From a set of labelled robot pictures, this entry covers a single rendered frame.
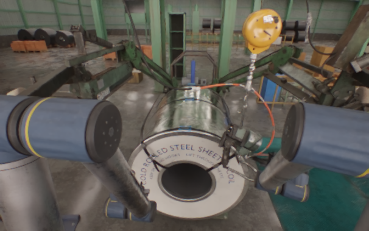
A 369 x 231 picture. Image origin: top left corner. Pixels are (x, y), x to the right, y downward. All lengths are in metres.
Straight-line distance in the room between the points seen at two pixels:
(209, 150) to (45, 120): 1.32
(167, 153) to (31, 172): 1.18
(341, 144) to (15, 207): 0.79
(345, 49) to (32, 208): 1.59
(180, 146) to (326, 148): 1.25
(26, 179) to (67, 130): 0.25
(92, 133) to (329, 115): 0.49
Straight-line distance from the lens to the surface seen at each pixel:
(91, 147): 0.41
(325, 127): 0.46
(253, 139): 1.39
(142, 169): 1.83
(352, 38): 1.43
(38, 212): 0.70
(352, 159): 0.49
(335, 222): 3.16
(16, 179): 0.63
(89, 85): 1.20
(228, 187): 1.91
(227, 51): 5.96
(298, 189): 1.20
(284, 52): 1.89
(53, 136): 0.45
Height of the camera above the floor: 2.15
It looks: 27 degrees down
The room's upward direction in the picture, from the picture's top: 1 degrees clockwise
